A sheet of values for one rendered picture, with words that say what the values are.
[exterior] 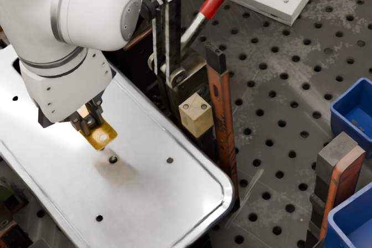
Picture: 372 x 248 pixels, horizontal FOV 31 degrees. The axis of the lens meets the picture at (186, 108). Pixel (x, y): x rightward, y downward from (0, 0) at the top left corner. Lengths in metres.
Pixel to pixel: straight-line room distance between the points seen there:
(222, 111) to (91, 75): 0.21
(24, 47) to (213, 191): 0.36
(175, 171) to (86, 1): 0.38
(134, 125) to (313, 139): 0.44
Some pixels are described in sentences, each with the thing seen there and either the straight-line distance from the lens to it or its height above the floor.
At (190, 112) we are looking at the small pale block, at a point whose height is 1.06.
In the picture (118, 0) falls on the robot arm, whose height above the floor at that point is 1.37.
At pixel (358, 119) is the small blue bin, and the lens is 1.35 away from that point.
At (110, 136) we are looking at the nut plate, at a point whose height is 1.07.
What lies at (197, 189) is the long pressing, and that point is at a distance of 0.95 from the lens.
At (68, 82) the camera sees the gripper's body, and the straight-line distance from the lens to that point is 0.80.
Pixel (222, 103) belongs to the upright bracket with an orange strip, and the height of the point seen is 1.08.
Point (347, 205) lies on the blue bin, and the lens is 0.77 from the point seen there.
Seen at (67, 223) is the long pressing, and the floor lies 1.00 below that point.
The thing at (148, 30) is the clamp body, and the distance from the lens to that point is 1.16.
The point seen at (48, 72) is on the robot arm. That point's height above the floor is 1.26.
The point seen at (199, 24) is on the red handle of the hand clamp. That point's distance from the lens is 0.95.
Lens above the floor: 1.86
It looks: 59 degrees down
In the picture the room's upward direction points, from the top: 11 degrees counter-clockwise
